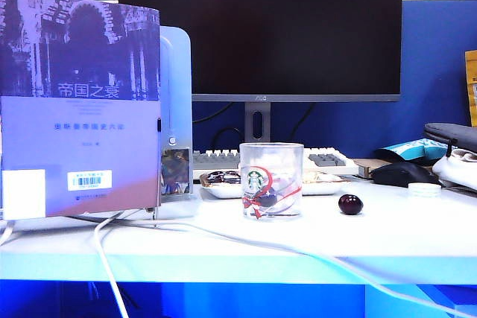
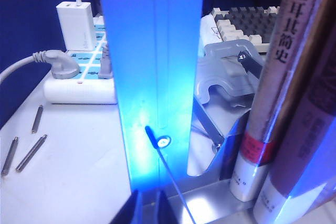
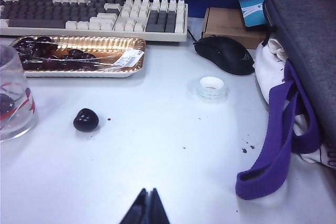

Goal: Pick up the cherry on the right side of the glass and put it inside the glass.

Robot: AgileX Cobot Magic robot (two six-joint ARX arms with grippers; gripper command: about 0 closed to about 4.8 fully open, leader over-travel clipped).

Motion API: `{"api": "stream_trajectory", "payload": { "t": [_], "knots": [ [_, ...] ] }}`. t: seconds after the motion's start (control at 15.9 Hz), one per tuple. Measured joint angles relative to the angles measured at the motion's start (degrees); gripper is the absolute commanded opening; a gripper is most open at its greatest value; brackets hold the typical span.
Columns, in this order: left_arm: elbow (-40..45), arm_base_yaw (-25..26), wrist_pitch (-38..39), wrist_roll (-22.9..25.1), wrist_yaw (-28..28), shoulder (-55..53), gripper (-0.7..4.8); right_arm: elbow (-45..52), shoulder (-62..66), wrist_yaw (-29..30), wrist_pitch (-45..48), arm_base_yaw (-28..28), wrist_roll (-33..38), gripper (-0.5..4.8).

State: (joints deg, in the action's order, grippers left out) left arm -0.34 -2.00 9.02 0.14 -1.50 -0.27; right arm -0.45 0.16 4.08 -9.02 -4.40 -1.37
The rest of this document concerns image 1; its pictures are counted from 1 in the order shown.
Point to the clear printed drinking glass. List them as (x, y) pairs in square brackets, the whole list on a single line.
[(287, 161)]

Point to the grey monitor stand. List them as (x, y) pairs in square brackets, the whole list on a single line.
[(249, 120)]

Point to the white and grey keyboard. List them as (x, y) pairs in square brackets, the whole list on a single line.
[(216, 159)]

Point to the dark fruit pile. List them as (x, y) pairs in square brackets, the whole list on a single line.
[(220, 177)]

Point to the white rectangular tray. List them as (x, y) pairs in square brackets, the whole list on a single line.
[(223, 191)]

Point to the beige snack pieces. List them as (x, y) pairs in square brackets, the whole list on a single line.
[(320, 176)]

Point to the black computer monitor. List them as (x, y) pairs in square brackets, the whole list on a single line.
[(261, 27)]

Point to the brown cardboard box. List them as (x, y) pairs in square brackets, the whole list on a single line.
[(363, 165)]

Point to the purple cover paperback book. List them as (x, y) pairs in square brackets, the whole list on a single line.
[(74, 128)]

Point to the black computer mouse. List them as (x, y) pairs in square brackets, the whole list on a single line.
[(402, 174)]

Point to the blue and white snack bag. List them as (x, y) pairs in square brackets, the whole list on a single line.
[(410, 148)]

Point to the white round lid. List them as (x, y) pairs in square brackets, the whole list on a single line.
[(425, 189)]

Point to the dark grey fabric pouch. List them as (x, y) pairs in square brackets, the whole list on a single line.
[(454, 133)]

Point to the white crumpled cloth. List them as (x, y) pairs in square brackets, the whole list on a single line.
[(454, 171)]

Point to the yellow paper package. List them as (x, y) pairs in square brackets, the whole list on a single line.
[(472, 87)]

